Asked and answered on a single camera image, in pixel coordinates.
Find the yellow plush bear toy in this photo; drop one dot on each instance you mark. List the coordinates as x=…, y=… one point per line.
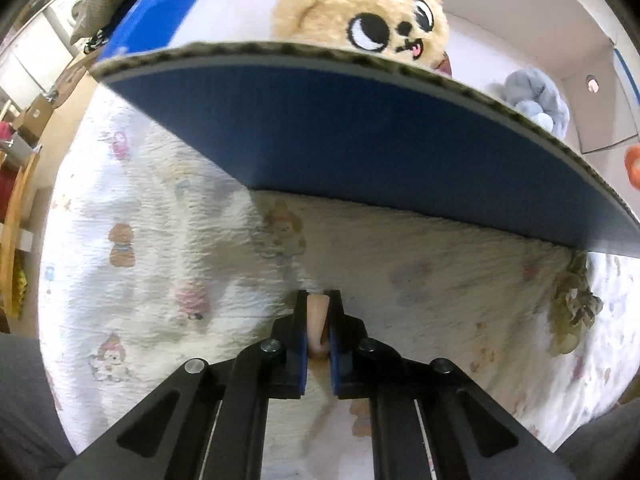
x=320, y=15

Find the printed white bedsheet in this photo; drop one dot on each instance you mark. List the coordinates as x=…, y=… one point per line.
x=150, y=185

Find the yellow wooden rack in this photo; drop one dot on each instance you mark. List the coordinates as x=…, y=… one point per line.
x=15, y=240

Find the white base cabinets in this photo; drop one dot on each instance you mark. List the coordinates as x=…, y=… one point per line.
x=30, y=60

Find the orange plush item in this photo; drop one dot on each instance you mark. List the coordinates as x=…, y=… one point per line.
x=634, y=165

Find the person's right leg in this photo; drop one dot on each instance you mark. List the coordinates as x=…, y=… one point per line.
x=605, y=445

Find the blue cardboard box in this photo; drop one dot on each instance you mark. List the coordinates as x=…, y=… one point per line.
x=350, y=135

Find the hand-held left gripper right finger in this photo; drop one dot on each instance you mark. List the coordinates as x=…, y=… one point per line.
x=336, y=360

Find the zebra striped cloth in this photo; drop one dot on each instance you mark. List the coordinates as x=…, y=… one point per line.
x=95, y=41

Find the red storage bin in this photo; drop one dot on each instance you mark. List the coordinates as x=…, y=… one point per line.
x=5, y=160

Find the white washing machine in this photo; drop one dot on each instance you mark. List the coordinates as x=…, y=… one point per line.
x=75, y=5

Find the light blue plush toy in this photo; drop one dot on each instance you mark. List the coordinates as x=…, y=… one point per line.
x=530, y=95

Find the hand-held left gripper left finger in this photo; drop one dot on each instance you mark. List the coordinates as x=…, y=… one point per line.
x=301, y=360

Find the small beige soft item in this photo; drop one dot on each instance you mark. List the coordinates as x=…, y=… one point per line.
x=317, y=320

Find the brown dried-flower clump toy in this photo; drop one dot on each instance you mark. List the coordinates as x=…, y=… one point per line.
x=575, y=305

